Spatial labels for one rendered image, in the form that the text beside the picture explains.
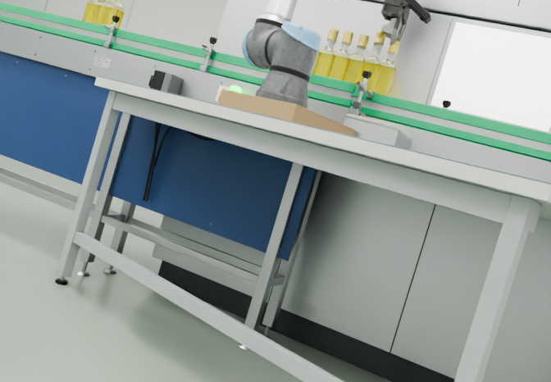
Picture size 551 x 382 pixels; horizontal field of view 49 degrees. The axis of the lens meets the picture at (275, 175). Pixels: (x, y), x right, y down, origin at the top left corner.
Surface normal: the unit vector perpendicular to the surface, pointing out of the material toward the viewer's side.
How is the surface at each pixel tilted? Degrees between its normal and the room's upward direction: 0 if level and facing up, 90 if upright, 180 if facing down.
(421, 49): 90
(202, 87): 90
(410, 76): 90
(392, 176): 90
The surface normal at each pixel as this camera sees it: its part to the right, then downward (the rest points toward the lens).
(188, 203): -0.38, -0.09
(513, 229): -0.63, -0.17
